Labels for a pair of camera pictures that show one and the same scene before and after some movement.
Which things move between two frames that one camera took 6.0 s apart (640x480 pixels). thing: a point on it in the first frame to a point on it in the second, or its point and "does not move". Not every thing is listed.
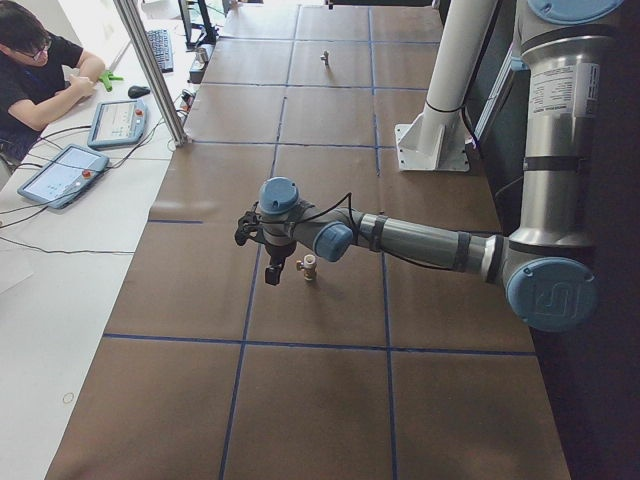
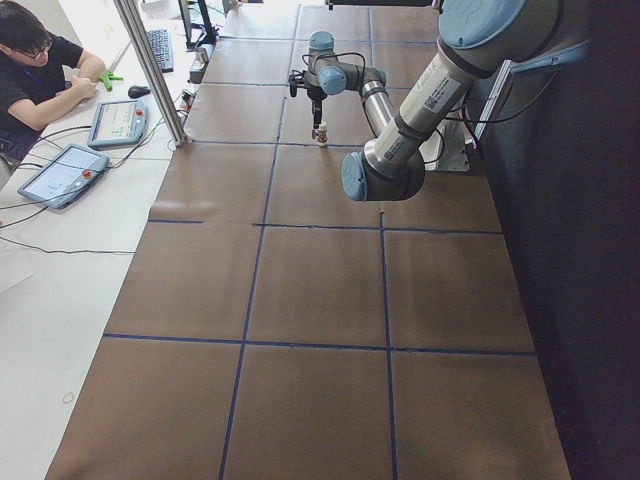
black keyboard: x=160 y=42 does not move
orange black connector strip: x=188 y=96 does not move
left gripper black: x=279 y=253 to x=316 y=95
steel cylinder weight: x=202 y=55 does not move
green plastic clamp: x=106 y=77 does not move
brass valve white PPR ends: x=307 y=266 to x=323 y=134
